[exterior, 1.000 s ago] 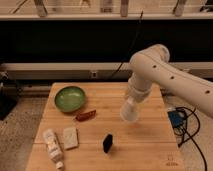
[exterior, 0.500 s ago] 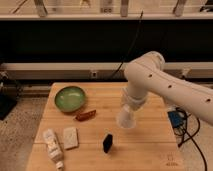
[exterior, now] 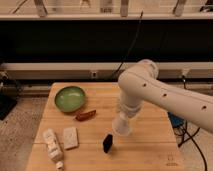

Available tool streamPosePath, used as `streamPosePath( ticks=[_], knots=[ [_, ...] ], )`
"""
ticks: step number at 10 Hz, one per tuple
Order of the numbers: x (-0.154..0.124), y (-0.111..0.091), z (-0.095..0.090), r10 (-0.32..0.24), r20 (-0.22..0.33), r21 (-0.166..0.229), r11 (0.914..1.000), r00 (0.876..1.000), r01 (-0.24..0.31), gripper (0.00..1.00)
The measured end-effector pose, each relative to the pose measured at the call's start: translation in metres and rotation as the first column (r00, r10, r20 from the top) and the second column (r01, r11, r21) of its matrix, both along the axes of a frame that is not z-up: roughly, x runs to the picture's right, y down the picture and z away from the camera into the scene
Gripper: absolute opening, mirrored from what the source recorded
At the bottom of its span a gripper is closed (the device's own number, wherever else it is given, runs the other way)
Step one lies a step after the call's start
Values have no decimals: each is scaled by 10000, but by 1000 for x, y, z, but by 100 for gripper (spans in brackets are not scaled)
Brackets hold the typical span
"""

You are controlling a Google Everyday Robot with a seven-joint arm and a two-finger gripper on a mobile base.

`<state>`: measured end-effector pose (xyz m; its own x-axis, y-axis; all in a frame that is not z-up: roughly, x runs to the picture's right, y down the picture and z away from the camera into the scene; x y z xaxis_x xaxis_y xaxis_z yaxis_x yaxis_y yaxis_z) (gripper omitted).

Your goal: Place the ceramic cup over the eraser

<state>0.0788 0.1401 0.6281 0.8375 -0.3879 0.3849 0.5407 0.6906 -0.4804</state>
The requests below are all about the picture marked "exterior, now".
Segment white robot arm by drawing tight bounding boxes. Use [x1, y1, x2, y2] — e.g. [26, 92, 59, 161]
[112, 59, 213, 136]

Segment black eraser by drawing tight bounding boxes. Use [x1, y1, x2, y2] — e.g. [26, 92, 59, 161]
[103, 134, 113, 153]

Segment green bowl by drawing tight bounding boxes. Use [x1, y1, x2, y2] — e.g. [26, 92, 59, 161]
[54, 86, 86, 113]

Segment brown dried chili pepper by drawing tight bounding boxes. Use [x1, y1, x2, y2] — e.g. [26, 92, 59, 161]
[75, 110, 96, 121]

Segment white rectangular sponge block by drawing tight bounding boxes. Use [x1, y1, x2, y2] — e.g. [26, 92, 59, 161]
[63, 127, 78, 150]

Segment blue connector box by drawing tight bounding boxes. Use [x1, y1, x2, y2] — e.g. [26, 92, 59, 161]
[168, 113, 184, 128]

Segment white plastic bottle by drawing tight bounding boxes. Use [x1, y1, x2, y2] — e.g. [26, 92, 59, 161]
[43, 129, 64, 171]

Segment black equipment at left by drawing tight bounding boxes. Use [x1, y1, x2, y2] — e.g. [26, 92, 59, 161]
[0, 71, 22, 121]

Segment white wall outlet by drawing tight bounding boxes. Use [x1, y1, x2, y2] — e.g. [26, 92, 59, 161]
[91, 70, 98, 78]

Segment black hanging cable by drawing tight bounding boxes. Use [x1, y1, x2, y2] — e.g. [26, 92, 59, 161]
[105, 10, 145, 81]

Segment black floor cables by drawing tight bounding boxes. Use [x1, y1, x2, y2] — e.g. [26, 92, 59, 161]
[173, 121, 209, 171]

